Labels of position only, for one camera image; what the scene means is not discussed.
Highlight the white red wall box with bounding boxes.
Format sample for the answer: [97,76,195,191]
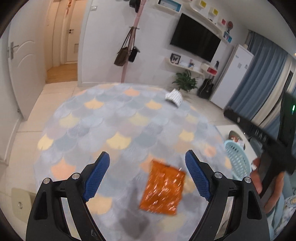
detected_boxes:
[201,63,217,76]

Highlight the black hanging bag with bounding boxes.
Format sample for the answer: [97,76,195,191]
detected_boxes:
[128,46,140,63]

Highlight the black acoustic guitar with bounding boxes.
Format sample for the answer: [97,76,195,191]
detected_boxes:
[197,77,214,100]

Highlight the red paddle ornament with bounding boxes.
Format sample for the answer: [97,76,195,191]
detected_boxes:
[227,21,233,33]

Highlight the small red cube shelf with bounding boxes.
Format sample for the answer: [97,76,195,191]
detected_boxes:
[218,18,226,26]

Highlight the blue framed wall shelf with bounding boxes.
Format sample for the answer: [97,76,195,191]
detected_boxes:
[153,0,182,15]

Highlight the brown hanging handbag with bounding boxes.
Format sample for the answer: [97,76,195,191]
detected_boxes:
[114,28,133,67]

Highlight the potted green plant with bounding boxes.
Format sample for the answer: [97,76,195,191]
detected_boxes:
[172,70,197,92]

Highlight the pink coat stand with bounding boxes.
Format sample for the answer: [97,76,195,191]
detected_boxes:
[120,0,146,83]

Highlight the orange foil snack packet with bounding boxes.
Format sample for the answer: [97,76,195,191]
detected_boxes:
[139,160,186,215]

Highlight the white floating wall shelf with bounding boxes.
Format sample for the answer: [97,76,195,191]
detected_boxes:
[164,58,205,76]

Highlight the teal sofa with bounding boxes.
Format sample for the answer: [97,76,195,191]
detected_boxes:
[266,174,295,240]

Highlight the green bowl with items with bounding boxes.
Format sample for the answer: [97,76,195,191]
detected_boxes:
[228,131,243,143]

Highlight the person's right hand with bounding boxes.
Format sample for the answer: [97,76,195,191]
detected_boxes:
[250,158,285,213]

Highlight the white coffee table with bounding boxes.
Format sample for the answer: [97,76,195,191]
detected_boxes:
[217,125,257,165]

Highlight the light blue laundry basket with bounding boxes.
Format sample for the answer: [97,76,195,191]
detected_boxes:
[224,140,252,180]

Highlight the small figurine on shelf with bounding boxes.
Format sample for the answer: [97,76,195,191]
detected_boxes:
[188,59,195,69]

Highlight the black hanging hat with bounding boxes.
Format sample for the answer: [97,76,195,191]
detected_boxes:
[129,0,141,13]

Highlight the white room door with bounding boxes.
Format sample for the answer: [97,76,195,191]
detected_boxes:
[8,11,45,120]

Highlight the patterned grey tablecloth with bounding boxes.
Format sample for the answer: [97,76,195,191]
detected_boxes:
[34,84,231,240]

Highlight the butterfly picture frame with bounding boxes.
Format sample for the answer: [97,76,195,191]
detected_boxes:
[170,53,181,64]

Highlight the small blue wall shelf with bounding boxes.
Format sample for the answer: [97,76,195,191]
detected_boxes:
[223,31,232,44]

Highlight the yellow cube wall shelf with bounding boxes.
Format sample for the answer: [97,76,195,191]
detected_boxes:
[197,0,207,9]

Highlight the curved upper wall shelf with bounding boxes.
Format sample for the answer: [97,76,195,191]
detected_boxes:
[184,3,229,44]

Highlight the black wall television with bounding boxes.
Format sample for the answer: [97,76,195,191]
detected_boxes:
[170,14,221,62]

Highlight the blue white curtains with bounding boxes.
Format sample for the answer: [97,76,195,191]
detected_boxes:
[227,29,296,142]

